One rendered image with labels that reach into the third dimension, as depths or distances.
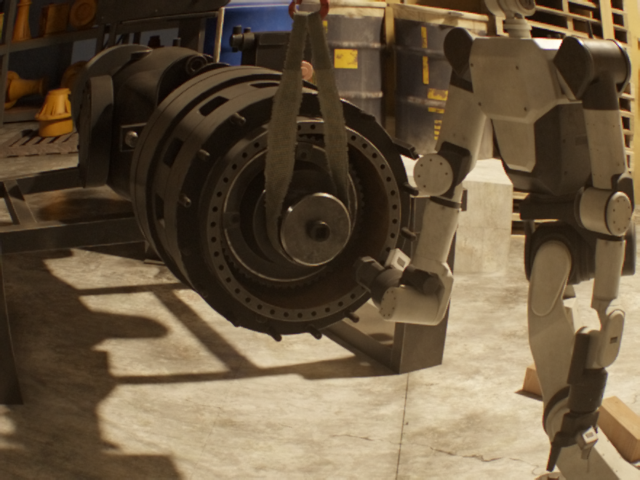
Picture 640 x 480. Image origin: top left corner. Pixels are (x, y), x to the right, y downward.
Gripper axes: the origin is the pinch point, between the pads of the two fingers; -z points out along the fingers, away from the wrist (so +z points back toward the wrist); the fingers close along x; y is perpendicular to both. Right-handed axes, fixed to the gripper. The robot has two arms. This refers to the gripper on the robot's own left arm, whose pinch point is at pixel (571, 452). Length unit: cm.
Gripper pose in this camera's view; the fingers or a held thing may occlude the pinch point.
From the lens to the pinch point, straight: 173.6
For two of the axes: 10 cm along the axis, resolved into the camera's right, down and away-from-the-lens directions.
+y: 4.1, 1.1, -9.1
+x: -9.1, -0.1, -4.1
